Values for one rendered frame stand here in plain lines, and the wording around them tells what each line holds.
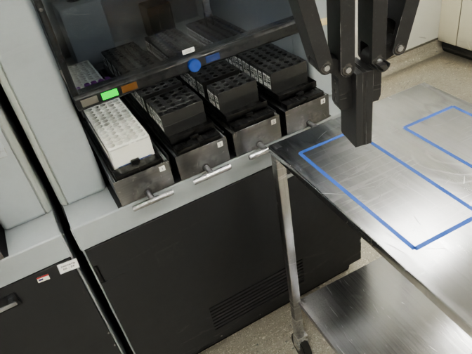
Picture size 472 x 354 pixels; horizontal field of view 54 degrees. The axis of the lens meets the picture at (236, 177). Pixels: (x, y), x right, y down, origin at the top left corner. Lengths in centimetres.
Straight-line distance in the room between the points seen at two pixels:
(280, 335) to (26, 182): 98
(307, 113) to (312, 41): 88
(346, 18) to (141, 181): 80
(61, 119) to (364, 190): 65
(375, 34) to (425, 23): 294
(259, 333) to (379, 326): 49
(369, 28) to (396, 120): 74
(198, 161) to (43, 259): 42
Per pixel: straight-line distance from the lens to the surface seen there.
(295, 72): 126
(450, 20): 335
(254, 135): 117
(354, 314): 138
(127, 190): 109
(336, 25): 37
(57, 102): 106
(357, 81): 39
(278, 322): 171
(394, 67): 324
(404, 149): 101
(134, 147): 109
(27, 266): 115
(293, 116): 121
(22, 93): 105
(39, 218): 119
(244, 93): 120
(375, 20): 38
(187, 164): 111
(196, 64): 109
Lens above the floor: 139
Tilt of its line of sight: 37 degrees down
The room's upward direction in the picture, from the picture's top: 11 degrees counter-clockwise
